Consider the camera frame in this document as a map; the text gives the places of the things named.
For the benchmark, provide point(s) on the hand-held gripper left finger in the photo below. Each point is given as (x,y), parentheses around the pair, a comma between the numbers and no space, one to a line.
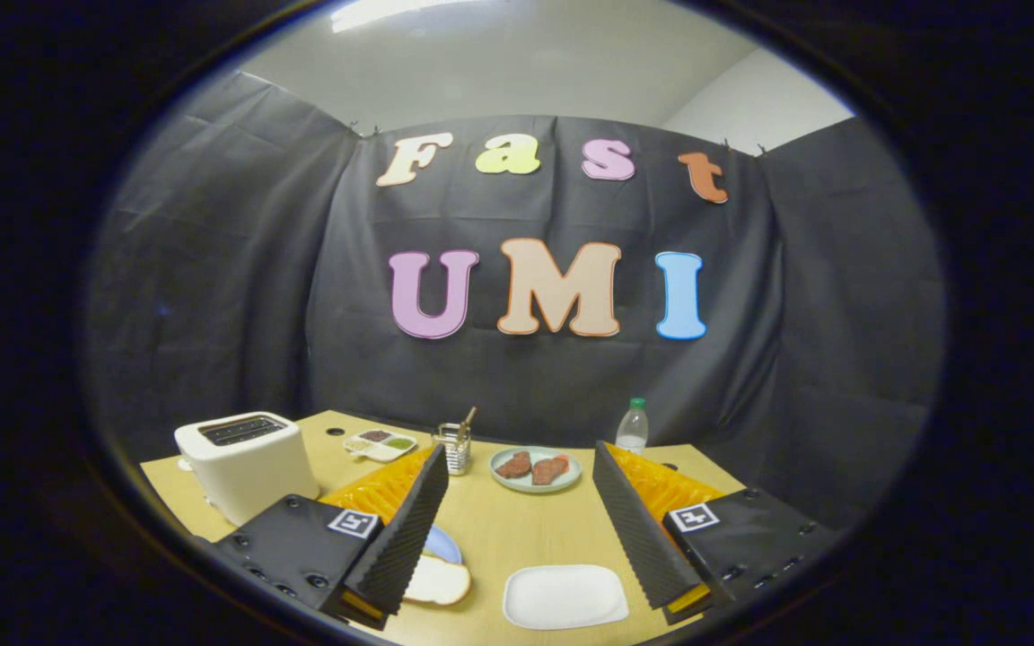
(405,534)

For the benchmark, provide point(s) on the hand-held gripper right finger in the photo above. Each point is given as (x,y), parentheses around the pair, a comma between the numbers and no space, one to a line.
(638,534)

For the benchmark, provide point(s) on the toasted bread slice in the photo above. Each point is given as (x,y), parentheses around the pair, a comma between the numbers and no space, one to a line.
(438,581)

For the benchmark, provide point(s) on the blue round plate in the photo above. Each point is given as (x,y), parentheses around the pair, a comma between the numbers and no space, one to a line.
(445,543)

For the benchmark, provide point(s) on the white divided condiment dish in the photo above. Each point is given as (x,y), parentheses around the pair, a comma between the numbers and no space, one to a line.
(380,446)

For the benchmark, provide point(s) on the white rectangular plate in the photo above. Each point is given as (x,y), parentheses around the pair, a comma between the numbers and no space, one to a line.
(566,597)

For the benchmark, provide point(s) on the clear utensil holder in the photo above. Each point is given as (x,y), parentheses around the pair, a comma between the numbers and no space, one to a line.
(457,453)

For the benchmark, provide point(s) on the clear water bottle green cap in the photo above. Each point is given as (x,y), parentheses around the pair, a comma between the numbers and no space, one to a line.
(632,429)

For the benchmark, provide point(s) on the brown meat patty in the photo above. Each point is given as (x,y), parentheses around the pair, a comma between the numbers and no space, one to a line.
(550,470)
(513,465)

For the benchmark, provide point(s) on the pale green plate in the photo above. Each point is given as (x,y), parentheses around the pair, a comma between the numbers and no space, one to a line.
(535,487)

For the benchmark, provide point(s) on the wooden spoon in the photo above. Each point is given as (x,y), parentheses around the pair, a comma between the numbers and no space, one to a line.
(468,418)

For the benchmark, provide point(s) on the white toaster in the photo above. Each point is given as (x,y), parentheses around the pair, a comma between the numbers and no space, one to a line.
(248,471)

